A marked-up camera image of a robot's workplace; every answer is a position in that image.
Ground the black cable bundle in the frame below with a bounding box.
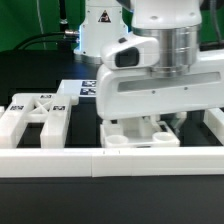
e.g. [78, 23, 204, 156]
[13, 0, 81, 52]

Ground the white marker base plate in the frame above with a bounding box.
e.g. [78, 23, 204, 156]
[57, 80, 96, 97]

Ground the white chair seat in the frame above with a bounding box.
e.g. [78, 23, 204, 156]
[100, 117, 180, 148]

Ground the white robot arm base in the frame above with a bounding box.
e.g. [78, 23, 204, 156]
[74, 0, 128, 64]

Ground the white U-shaped obstacle fence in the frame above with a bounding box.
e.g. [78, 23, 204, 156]
[0, 107, 224, 178]

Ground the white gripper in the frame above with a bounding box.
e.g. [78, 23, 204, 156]
[96, 50, 224, 120]

